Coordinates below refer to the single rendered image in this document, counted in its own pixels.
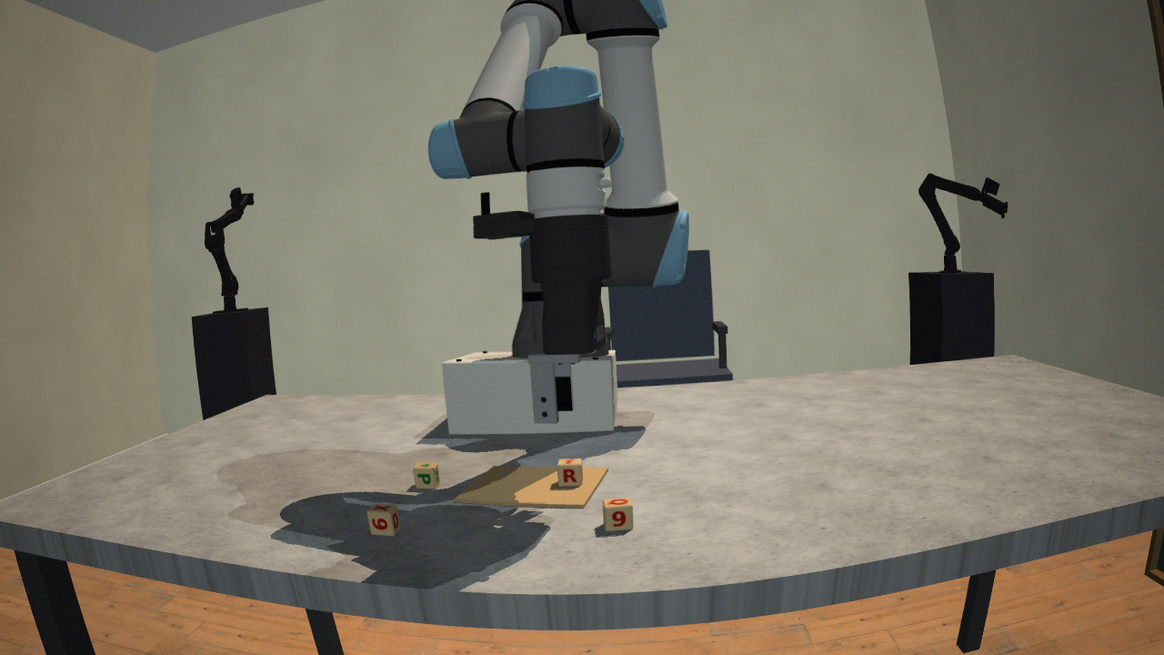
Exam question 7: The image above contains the tan flat mat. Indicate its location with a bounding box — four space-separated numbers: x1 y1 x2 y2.
455 467 608 510

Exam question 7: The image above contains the tan block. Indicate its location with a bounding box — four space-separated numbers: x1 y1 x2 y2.
558 458 583 487
367 504 400 536
603 498 633 531
413 463 440 489

